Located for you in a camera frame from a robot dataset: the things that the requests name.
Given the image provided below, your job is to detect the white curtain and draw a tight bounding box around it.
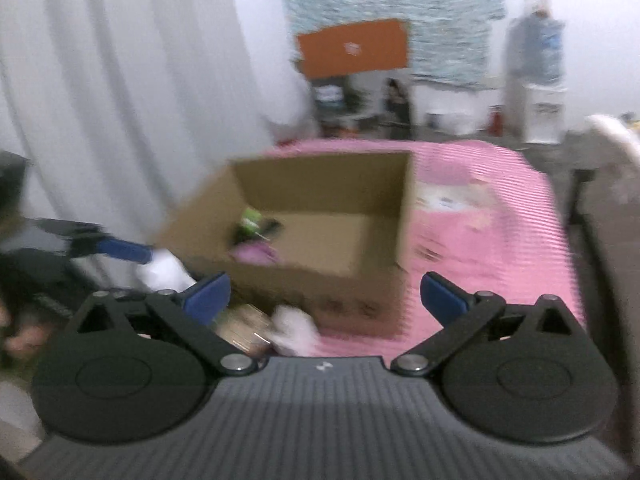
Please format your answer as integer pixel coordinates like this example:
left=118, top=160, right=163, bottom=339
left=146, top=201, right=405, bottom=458
left=0, top=0, right=312, bottom=271

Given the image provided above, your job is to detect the pink checked tablecloth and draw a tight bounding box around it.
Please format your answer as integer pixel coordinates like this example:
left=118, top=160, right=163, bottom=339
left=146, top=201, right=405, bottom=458
left=265, top=139, right=586, bottom=358

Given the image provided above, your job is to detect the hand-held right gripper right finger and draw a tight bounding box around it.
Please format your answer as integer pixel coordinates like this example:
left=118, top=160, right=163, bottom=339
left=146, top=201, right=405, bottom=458
left=390, top=271, right=587, bottom=377

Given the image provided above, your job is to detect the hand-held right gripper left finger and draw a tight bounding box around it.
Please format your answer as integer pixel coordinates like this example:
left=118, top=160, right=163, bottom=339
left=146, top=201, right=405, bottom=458
left=74, top=270, right=258, bottom=377

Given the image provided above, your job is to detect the appliance box with orange flap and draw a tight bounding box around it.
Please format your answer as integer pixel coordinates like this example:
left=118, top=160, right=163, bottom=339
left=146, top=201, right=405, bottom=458
left=294, top=19, right=417, bottom=139

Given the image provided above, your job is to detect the white plastic bottle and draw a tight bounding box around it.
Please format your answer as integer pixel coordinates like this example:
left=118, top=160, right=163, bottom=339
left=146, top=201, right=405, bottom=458
left=136, top=249, right=197, bottom=292

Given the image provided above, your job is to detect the purple round lid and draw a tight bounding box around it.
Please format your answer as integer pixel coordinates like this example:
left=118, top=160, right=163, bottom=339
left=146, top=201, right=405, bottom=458
left=231, top=241, right=280, bottom=267

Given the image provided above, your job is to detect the white charger plug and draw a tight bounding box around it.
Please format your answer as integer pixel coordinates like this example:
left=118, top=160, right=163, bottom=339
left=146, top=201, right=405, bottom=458
left=270, top=306, right=322, bottom=357

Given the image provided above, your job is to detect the brown cardboard box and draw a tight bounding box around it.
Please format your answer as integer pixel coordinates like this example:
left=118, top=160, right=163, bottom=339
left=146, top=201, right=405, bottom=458
left=155, top=152, right=417, bottom=342

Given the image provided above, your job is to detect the padded headboard chair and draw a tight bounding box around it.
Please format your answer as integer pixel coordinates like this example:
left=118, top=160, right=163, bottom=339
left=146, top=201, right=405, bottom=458
left=565, top=130, right=640, bottom=461

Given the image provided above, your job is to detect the person's left hand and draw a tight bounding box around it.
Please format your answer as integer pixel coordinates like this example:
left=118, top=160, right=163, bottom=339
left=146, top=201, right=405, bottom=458
left=0, top=305, right=51, bottom=361

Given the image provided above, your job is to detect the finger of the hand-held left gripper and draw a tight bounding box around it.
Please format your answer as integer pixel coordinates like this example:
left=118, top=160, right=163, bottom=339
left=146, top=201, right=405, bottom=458
left=35, top=217, right=153, bottom=266

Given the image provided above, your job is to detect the white fluffy blanket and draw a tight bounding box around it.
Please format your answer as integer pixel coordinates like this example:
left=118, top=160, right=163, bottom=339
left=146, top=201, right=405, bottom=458
left=585, top=114, right=640, bottom=162

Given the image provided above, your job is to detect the gold-lidded cream jar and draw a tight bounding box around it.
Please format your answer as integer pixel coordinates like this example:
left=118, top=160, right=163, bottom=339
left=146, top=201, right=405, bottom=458
left=219, top=304, right=273, bottom=357

